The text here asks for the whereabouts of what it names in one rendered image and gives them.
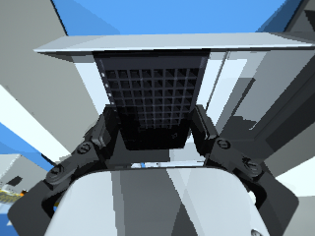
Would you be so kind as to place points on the blue bench mat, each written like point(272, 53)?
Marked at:
point(119, 17)

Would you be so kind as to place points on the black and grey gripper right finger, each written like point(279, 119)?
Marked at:
point(275, 202)

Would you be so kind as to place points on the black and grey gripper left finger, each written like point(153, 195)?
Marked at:
point(31, 213)

